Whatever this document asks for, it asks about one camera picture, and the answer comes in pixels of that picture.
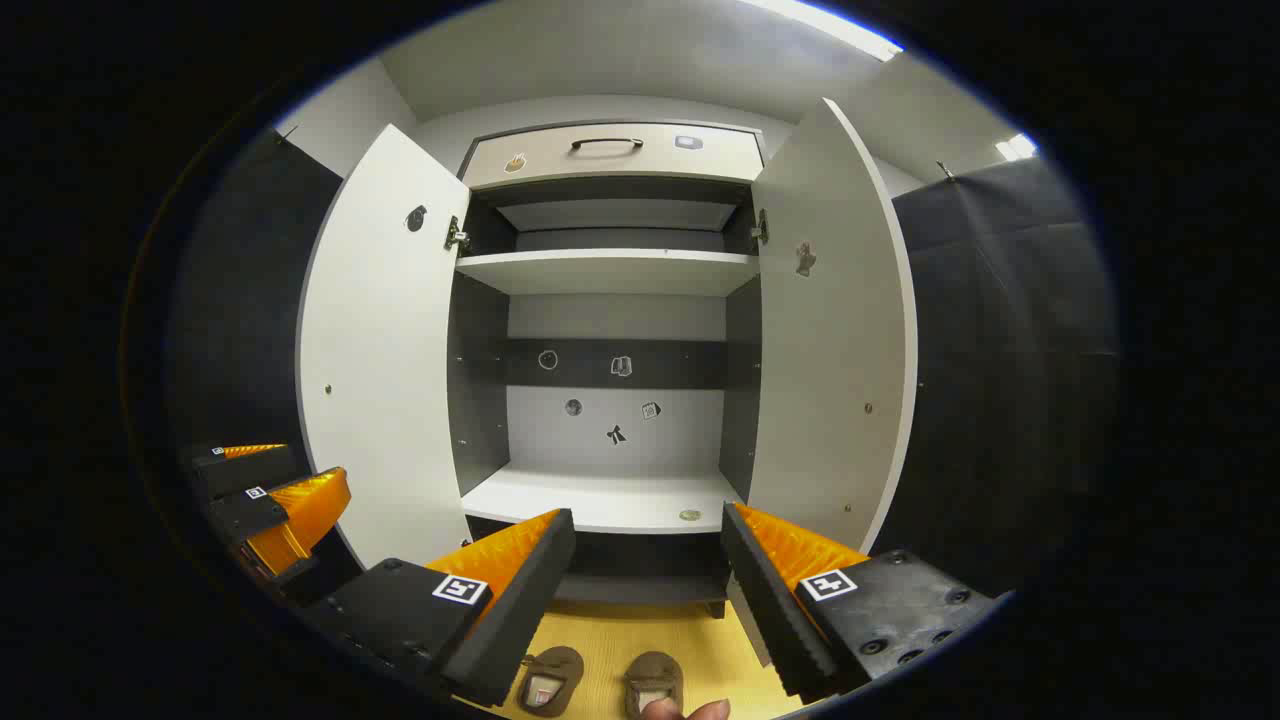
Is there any white thin cabinet shelf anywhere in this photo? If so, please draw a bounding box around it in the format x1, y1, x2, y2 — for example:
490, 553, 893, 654
455, 248, 761, 297

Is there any white shoe cabinet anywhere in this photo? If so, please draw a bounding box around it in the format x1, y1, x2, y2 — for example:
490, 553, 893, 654
447, 120, 771, 619

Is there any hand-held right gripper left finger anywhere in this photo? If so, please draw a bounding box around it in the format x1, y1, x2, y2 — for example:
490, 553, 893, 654
295, 508, 578, 709

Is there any beige cabinet drawer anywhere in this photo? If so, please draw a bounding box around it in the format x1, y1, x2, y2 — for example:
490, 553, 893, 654
460, 122, 766, 191

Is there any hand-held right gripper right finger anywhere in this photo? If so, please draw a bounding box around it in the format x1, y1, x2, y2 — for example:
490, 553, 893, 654
720, 502, 1006, 703

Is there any white thick cabinet shelf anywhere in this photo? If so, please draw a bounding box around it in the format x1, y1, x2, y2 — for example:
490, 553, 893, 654
460, 462, 746, 535

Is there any white cabinet door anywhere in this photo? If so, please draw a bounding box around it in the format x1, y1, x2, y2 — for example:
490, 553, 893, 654
297, 123, 473, 569
745, 97, 919, 556

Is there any brown fuzzy shoe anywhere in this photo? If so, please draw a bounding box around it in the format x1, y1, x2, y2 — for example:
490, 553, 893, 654
624, 651, 685, 719
517, 645, 586, 718

